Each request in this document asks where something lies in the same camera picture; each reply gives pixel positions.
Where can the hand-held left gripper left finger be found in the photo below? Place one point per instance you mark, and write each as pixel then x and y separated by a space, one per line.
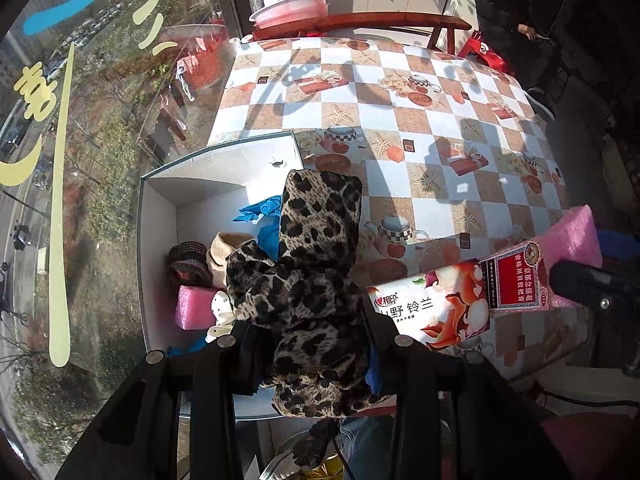
pixel 250 350

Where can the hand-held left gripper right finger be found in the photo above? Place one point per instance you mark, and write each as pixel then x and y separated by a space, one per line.
pixel 375 360

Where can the dark purple knitted hat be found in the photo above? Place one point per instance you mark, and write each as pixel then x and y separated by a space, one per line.
pixel 187 260

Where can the leopard print cloth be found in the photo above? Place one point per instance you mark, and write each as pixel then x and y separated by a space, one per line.
pixel 310 240

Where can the pink plastic basin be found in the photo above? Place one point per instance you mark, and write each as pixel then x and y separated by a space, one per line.
pixel 290 7

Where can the red plastic stool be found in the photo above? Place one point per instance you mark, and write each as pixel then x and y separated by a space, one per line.
pixel 482 52

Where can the pink sponge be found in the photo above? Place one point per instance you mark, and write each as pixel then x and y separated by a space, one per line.
pixel 195 307
pixel 575 232

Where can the beige knitted hat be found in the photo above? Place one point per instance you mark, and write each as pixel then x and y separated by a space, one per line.
pixel 222 255

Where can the wooden chair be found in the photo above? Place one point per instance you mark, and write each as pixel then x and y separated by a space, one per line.
pixel 380 22

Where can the white polka dot cloth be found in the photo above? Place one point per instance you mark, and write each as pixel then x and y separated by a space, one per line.
pixel 220 307

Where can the checkered tablecloth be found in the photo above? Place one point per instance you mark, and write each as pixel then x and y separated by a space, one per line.
pixel 450 195

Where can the floral tissue pack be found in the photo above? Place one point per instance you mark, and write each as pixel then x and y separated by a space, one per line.
pixel 425 310

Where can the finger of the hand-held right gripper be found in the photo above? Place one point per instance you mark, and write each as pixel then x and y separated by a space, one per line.
pixel 585 285

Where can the white cardboard box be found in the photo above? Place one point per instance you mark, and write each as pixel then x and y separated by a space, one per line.
pixel 200 185

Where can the blue fluffy cloth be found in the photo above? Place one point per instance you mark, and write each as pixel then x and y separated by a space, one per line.
pixel 260 220

